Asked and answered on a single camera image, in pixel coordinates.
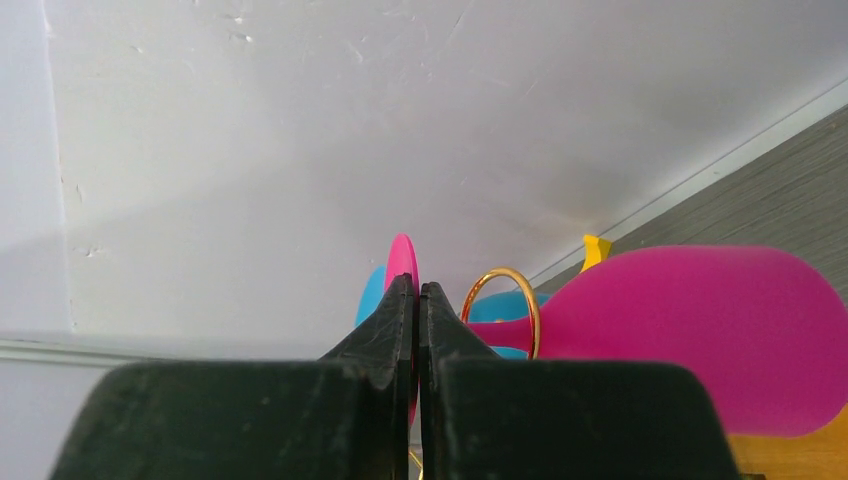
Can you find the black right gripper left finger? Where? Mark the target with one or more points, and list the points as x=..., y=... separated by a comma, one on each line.
x=345, y=415

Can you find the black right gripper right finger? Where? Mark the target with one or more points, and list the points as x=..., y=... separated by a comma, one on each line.
x=486, y=417

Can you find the pink wine glass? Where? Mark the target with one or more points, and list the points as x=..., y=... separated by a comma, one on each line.
x=762, y=330

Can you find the blue wine glass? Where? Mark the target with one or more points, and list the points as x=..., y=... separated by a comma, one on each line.
x=504, y=306

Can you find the yellow toy block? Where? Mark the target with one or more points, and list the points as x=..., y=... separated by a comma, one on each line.
x=597, y=250

